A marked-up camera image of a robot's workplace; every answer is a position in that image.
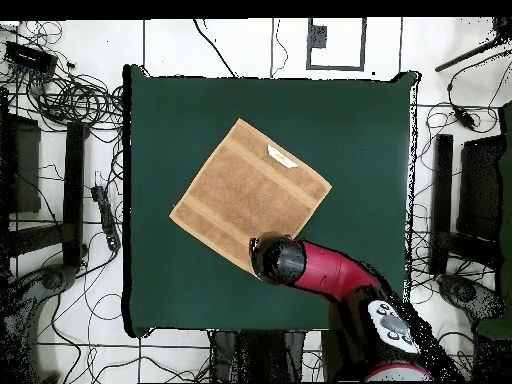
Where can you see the black panel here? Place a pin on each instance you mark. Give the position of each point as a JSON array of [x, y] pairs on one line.
[[24, 168], [480, 184]]

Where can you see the dark green table cloth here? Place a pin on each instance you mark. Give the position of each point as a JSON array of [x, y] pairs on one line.
[[180, 300]]

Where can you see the black power adapter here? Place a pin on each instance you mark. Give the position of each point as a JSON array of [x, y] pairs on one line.
[[464, 118]]

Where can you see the black electronics box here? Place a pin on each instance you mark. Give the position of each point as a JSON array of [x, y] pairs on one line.
[[30, 58]]

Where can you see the black power strip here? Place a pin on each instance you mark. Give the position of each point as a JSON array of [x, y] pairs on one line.
[[107, 218]]

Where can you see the dark grey square plate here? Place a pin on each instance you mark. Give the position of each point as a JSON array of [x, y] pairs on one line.
[[318, 36]]

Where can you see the black stand leg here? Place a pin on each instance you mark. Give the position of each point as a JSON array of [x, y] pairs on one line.
[[74, 192], [443, 180]]

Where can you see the black rod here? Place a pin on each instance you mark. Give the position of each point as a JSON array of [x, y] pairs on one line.
[[468, 54]]

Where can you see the orange terry towel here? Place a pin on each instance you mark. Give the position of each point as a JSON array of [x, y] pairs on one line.
[[248, 192]]

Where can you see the black robot stand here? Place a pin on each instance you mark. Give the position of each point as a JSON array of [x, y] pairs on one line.
[[260, 356]]

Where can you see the grey rectangular floor frame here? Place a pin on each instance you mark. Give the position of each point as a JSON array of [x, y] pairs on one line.
[[363, 44]]

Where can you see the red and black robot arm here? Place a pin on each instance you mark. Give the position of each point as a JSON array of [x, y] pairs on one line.
[[320, 272]]

